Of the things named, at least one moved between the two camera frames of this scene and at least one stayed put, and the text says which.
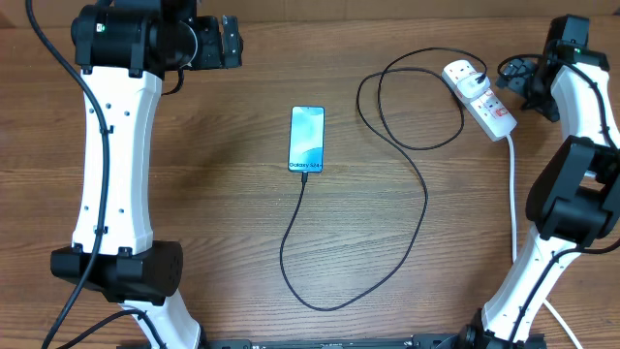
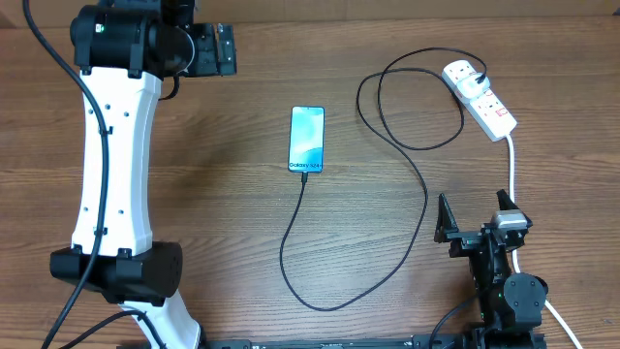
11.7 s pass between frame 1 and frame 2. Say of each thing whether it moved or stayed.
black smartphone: stayed
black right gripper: moved
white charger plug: stayed
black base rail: stayed
